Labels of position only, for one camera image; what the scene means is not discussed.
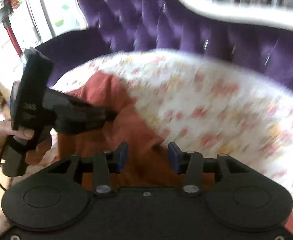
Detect person's left hand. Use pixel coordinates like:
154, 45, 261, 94
0, 119, 53, 166

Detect purple tufted white-framed headboard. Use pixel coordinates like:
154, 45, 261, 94
38, 0, 293, 90

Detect floral white bedsheet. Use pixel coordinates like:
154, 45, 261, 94
0, 48, 293, 240

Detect rust red pants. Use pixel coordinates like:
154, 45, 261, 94
58, 72, 184, 187

